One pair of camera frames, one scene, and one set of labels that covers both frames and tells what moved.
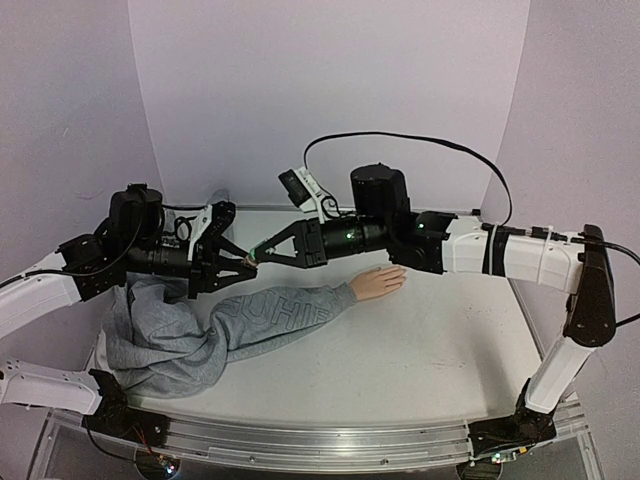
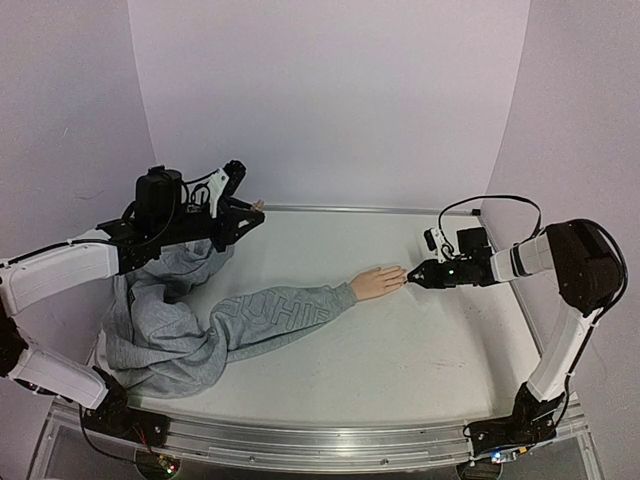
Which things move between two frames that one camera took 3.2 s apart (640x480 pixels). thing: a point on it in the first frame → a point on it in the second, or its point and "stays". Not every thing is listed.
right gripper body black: (312, 241) → (439, 273)
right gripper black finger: (299, 229) → (429, 268)
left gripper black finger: (218, 241) → (238, 204)
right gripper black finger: (302, 258) → (428, 282)
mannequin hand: (377, 282) stays
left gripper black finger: (226, 281) → (240, 227)
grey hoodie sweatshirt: (160, 340) stays
